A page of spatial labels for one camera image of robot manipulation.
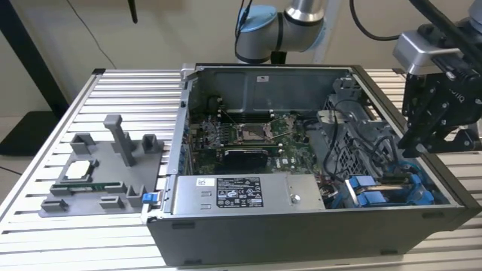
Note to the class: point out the hard disk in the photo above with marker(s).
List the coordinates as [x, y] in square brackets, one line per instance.
[370, 197]

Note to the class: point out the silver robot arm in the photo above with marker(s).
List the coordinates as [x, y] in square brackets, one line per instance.
[301, 17]

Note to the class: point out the metal disk bay cage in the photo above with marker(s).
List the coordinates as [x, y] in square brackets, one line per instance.
[358, 158]

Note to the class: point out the black RAM slot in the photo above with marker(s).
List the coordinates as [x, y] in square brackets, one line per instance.
[249, 144]
[249, 147]
[245, 117]
[245, 120]

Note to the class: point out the green motherboard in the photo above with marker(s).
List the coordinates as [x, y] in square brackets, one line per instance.
[297, 158]

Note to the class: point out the CPU socket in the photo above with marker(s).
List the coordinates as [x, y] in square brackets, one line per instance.
[250, 132]

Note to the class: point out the black graphics card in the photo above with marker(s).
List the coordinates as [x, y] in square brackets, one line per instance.
[245, 159]

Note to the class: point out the black open PC case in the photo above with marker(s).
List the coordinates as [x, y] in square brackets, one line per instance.
[263, 240]

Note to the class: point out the silver power supply unit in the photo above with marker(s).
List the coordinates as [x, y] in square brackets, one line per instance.
[189, 197]

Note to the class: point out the blue case latch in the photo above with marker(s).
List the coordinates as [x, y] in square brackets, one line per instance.
[150, 197]

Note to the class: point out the black antenna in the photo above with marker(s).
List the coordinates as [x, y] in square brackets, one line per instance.
[133, 11]

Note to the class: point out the grey parts rack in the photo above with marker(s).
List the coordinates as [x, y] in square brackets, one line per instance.
[109, 169]

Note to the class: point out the green RAM stick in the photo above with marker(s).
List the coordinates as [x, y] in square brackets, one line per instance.
[98, 187]

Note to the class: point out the silver CPU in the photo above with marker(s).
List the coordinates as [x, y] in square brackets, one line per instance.
[78, 170]

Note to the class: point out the black flat pad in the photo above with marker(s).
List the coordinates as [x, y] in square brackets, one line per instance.
[26, 132]

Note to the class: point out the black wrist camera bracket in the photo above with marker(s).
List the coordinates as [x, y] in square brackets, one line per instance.
[460, 142]

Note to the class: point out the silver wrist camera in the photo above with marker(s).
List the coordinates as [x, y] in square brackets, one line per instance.
[418, 50]

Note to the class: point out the black upright post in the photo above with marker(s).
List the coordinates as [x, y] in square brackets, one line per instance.
[26, 45]

